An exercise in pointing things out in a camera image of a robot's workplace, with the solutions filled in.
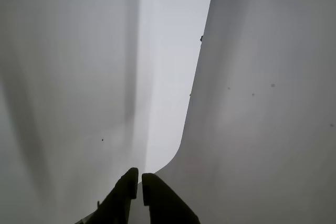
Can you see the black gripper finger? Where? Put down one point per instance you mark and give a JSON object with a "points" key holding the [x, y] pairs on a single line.
{"points": [[165, 205], [118, 203]]}

